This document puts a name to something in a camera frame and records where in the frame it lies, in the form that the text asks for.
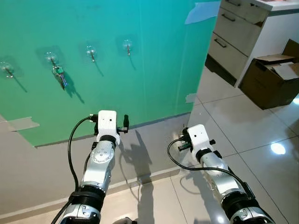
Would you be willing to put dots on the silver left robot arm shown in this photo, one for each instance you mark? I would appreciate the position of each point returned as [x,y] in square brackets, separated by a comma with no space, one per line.
[100,161]

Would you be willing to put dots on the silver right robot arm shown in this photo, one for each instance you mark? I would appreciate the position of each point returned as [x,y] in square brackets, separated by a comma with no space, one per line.
[219,172]

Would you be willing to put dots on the small tape piece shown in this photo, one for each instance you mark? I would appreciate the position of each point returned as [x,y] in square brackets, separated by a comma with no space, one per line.
[190,98]

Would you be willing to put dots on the small key with tag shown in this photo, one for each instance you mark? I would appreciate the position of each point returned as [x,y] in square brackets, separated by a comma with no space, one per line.
[60,77]

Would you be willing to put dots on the open brown cardboard box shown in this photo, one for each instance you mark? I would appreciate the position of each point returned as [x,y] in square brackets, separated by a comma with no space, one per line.
[266,88]

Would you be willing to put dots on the beige tape strip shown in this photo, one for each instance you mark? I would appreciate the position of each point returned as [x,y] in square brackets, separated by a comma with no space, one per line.
[23,123]

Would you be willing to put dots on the white drawer cabinet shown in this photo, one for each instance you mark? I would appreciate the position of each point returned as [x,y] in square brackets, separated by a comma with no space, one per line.
[243,37]

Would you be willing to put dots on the large pale tape piece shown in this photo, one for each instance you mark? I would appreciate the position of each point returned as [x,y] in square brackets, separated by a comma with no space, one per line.
[203,11]

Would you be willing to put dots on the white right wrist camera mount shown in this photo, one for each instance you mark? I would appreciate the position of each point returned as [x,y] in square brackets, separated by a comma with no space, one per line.
[198,136]

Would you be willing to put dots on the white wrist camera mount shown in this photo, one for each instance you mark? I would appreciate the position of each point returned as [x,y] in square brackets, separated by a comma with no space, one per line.
[198,136]
[106,122]

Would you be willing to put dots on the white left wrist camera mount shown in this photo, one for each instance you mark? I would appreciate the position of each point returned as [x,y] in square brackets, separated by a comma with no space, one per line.
[106,122]

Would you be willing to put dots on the green wall board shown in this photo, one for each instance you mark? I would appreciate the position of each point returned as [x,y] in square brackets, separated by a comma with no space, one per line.
[140,70]

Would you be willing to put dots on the clear wall hook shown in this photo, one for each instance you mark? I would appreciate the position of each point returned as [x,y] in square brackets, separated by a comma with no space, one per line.
[127,45]
[50,57]
[6,69]
[90,51]

